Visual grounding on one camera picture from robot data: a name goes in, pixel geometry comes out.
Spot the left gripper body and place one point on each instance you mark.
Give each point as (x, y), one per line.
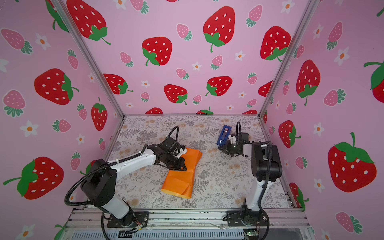
(171, 160)

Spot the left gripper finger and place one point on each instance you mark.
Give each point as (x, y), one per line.
(182, 161)
(174, 166)

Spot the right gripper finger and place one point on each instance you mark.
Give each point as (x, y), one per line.
(222, 143)
(225, 150)

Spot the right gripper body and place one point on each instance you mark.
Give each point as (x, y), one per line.
(229, 145)

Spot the orange wrapping paper sheet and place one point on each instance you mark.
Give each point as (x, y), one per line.
(180, 184)

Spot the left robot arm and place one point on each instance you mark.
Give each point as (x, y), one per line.
(99, 184)

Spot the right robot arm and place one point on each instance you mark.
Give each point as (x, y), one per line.
(266, 168)

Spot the blue tape dispenser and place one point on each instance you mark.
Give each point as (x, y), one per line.
(225, 133)

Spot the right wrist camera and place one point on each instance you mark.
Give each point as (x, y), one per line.
(233, 139)

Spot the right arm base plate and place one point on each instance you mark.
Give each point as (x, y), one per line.
(245, 219)

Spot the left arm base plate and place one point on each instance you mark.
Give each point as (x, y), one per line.
(130, 220)

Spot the aluminium front frame rail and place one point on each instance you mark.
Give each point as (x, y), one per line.
(191, 224)

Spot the right aluminium corner post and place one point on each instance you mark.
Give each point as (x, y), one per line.
(300, 30)

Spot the aluminium corner post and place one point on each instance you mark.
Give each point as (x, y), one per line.
(300, 30)
(78, 38)

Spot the left aluminium corner post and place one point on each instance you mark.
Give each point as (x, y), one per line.
(78, 38)

